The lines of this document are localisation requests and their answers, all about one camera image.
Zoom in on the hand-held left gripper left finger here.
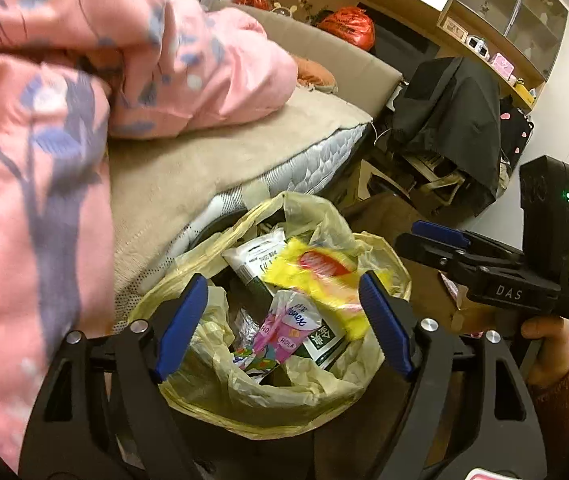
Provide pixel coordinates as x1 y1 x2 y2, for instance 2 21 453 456
18 273 210 480

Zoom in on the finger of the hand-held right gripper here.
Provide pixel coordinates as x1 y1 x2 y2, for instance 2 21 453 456
411 220 524 262
395 233 486 289

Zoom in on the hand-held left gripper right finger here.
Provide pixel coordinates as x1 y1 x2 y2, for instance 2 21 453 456
359 271 548 480

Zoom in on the silver foil wrapper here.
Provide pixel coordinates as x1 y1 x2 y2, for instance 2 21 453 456
234 310 261 351

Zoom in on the yellow trash bag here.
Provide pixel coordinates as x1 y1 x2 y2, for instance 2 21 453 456
127 191 412 436

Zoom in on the colourful cartoon packet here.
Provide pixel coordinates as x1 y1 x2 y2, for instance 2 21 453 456
232 349 278 373

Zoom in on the white green packet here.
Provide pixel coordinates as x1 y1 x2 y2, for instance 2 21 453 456
222 232 351 372

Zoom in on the pink white tissue packet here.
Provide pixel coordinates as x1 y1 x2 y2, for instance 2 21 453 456
259 290 323 366

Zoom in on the yellow packet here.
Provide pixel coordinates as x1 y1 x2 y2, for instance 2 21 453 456
263 237 400 338

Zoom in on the person's right hand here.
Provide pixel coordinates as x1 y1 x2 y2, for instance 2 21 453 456
521 316 569 387

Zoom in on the beige chair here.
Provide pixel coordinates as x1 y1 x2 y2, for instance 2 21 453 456
367 152 465 208

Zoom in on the black heart-print garment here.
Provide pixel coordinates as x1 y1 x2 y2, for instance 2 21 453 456
499 95 534 171

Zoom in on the chair with dark cloth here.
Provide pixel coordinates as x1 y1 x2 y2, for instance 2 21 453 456
389 56 501 218

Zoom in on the grey quilted mattress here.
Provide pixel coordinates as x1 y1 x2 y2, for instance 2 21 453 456
164 122 368 271

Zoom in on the yellow box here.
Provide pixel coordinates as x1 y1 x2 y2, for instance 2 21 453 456
515 82 538 106

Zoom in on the beige bed sheet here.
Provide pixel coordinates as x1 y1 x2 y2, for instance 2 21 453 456
107 87 374 306

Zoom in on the pink box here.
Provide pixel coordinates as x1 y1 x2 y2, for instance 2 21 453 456
489 52 515 75

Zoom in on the beige bed headboard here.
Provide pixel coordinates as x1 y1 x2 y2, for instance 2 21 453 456
224 2 403 118

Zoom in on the pink floral blanket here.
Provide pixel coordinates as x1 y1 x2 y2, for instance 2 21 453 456
0 0 298 471

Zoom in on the orange pillow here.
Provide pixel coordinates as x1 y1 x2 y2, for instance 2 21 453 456
295 55 338 93

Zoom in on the wooden glass-door cabinet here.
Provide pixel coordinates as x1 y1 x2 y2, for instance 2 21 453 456
437 0 569 81

